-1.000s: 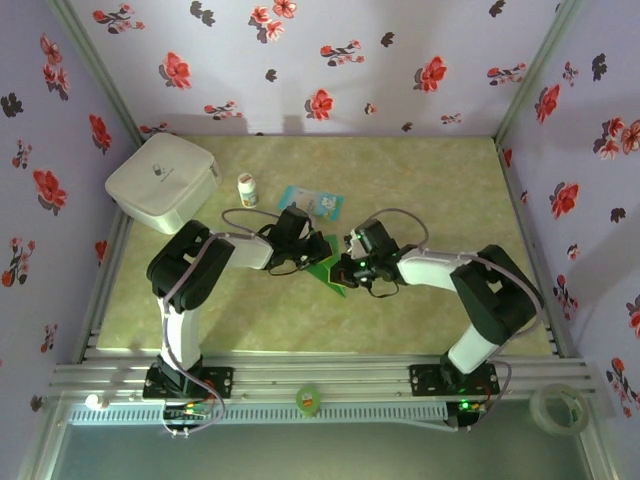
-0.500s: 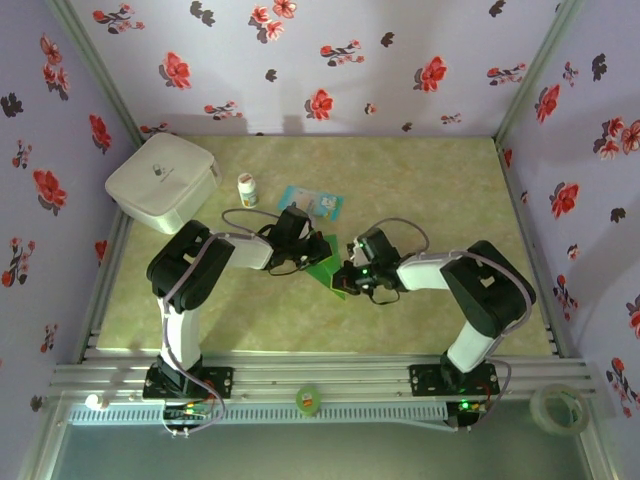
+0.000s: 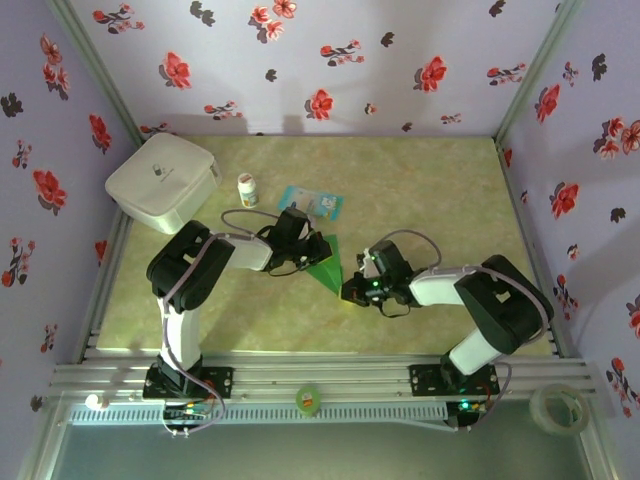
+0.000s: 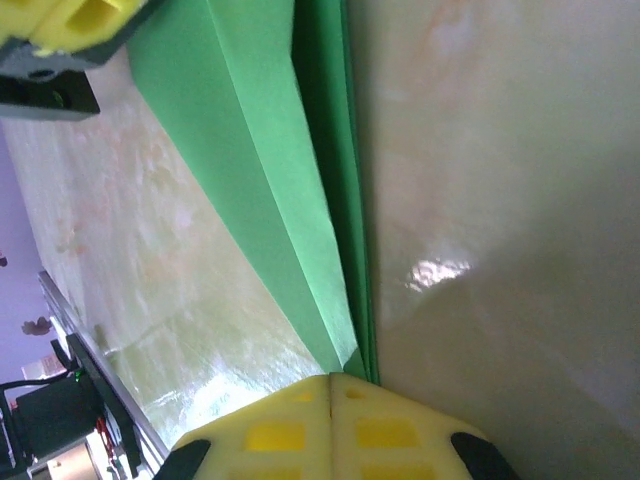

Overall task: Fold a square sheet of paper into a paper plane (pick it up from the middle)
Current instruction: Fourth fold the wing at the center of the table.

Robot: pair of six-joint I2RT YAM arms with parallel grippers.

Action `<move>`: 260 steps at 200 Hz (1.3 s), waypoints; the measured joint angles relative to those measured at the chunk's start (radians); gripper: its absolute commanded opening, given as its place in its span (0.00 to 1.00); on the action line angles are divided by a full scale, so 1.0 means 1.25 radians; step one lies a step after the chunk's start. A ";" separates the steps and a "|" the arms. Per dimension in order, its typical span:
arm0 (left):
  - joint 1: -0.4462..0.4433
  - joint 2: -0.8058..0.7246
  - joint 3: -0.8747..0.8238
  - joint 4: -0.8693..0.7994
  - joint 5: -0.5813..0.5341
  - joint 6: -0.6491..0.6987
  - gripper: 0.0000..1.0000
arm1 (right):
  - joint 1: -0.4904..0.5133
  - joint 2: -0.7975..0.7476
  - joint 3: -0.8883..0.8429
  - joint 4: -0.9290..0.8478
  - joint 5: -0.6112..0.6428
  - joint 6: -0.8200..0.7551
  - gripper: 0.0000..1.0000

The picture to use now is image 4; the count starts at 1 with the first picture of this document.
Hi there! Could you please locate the green square paper sheet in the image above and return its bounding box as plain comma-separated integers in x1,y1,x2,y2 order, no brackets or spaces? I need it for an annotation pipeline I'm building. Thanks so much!
127,0,381,386

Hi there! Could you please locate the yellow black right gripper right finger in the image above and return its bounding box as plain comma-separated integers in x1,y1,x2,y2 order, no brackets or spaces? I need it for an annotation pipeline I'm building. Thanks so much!
330,374,521,480

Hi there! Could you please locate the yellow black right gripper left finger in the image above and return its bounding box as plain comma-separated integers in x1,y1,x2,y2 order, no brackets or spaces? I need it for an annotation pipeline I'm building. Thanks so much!
159,372,334,480

